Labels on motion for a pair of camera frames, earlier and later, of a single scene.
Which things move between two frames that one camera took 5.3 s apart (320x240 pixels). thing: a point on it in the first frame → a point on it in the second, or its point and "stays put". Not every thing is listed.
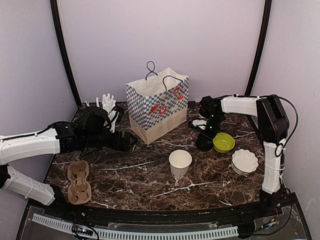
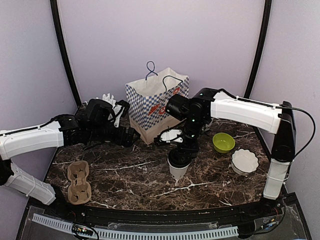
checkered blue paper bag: [158, 104] stays put
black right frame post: [263, 38] stays put
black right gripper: [209, 135] → [194, 147]
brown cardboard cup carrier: [79, 191] stays put
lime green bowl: [223, 142] stays put
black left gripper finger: [123, 148] → [127, 143]
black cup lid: [204, 143] → [180, 158]
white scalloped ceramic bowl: [244, 162] stays put
